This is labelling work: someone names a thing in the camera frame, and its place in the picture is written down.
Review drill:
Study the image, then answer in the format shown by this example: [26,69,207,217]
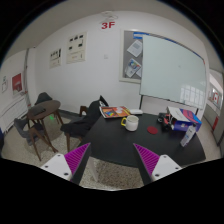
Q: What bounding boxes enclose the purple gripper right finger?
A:
[133,143,183,186]

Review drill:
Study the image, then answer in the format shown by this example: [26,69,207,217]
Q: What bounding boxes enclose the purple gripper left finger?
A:
[40,142,92,186]

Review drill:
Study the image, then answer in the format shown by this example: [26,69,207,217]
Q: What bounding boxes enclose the clear water bottle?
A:
[180,124,196,147]

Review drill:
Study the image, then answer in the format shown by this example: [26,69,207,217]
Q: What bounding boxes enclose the chair with black jacket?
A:
[60,97,108,151]

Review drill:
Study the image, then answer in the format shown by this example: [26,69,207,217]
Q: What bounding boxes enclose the red round coaster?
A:
[147,126,158,135]

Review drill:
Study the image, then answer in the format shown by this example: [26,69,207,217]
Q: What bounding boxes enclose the black rectangular table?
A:
[81,114,206,168]

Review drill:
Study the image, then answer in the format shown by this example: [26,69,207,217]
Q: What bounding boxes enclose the red black tool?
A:
[157,113,171,130]

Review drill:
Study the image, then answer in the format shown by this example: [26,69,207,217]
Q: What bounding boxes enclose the small white box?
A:
[130,109,143,115]

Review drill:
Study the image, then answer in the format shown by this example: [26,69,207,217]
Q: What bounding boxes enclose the blue and white box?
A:
[167,106,202,131]

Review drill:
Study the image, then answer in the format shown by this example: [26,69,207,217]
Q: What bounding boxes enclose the grey wooden chair front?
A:
[14,118,44,156]

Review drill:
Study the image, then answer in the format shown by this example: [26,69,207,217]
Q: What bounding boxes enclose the colourful book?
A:
[100,106,130,118]

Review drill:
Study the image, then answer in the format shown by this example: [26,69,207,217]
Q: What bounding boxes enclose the round brown side table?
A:
[27,100,63,152]

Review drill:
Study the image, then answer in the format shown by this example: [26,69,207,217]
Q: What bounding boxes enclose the grey chair back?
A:
[35,92,51,105]

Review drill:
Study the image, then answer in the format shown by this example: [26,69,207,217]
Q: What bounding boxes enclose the white radiator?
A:
[0,97,28,132]

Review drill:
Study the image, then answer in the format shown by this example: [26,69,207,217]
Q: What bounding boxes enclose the white whiteboard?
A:
[140,35,206,109]

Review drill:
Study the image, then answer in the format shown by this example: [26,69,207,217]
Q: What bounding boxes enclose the grey pin board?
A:
[119,30,143,83]

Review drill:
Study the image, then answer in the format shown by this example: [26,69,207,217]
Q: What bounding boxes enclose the red 3F sign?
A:
[101,21,116,30]

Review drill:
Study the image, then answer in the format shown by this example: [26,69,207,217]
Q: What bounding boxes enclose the white mug yellow handle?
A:
[121,115,139,131]

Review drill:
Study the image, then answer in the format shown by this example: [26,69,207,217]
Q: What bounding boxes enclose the red wall picture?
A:
[12,73,22,94]

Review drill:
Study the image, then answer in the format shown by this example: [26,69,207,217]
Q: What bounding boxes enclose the white wall poster small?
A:
[49,49,61,68]

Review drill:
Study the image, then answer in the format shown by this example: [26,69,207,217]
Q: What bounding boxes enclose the white wall poster large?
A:
[66,32,87,63]

